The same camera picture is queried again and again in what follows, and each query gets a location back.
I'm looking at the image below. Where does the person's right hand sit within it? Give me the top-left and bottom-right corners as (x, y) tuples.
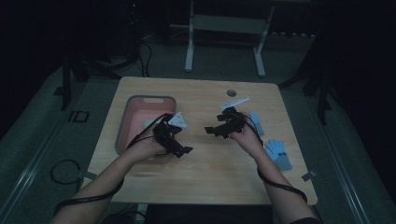
(232, 113), (265, 158)

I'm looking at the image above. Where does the blue glove with dark dots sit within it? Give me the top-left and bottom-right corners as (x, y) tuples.
(264, 138), (293, 172)

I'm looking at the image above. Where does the person's dark clothing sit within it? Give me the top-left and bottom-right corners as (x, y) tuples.
(102, 203), (323, 224)

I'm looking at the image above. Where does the black stand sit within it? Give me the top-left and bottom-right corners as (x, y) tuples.
(278, 31), (336, 126)
(54, 0), (143, 112)

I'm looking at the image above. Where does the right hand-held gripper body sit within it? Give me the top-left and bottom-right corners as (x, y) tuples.
(217, 96), (250, 138)

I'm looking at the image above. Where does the left hand-held gripper cable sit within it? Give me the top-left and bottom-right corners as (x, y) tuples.
(53, 113), (167, 217)

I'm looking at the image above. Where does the hand-held gripper cable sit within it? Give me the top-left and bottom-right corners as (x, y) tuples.
(53, 113), (167, 217)
(246, 115), (309, 204)

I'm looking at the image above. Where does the black looped floor cable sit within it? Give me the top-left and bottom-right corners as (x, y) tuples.
(49, 159), (83, 190)

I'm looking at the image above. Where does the black floor bracket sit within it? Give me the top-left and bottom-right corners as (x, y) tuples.
(67, 109), (91, 123)

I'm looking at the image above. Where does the black background floor cable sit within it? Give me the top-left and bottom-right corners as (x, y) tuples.
(138, 40), (154, 78)

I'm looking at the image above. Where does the white metal stand frame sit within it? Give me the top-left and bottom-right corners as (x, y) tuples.
(184, 0), (276, 78)

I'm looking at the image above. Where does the right hand-held gripper cable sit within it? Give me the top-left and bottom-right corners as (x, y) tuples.
(246, 115), (309, 204)

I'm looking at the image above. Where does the plain blue glove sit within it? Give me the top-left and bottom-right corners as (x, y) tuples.
(248, 111), (266, 137)

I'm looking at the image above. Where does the grey tape piece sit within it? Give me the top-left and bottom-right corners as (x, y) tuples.
(81, 171), (98, 182)
(301, 170), (318, 183)

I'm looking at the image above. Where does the white table leg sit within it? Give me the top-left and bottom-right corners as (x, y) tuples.
(135, 203), (149, 224)

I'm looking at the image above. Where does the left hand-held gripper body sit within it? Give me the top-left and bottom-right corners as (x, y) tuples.
(153, 111), (189, 152)

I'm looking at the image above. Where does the pink basin with grey rim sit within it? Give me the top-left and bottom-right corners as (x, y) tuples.
(114, 94), (177, 165)

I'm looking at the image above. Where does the person's left hand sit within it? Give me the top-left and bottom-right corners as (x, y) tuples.
(124, 136), (166, 163)

